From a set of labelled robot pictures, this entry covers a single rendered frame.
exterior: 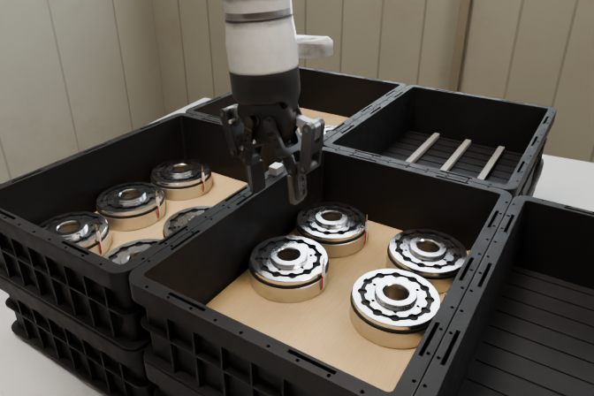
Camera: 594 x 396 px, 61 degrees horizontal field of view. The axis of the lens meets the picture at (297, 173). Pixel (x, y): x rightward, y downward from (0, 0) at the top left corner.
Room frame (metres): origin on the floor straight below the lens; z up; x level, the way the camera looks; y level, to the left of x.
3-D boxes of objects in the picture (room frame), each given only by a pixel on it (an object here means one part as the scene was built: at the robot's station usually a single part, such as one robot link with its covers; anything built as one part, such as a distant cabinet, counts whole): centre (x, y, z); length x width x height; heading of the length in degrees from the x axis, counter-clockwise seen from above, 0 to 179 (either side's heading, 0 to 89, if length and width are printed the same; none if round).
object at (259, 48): (0.55, 0.03, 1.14); 0.11 x 0.09 x 0.06; 143
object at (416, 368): (0.50, -0.06, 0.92); 0.40 x 0.30 x 0.02; 148
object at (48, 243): (0.66, 0.20, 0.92); 0.40 x 0.30 x 0.02; 148
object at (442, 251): (0.55, -0.17, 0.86); 0.05 x 0.05 x 0.01
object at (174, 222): (0.62, 0.14, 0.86); 0.10 x 0.10 x 0.01
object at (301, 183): (0.51, -0.01, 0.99); 0.03 x 0.01 x 0.05; 52
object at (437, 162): (0.84, -0.27, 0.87); 0.40 x 0.30 x 0.11; 148
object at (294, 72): (0.54, 0.03, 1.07); 0.08 x 0.08 x 0.09
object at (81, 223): (0.60, 0.32, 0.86); 0.05 x 0.05 x 0.01
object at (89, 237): (0.60, 0.32, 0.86); 0.10 x 0.10 x 0.01
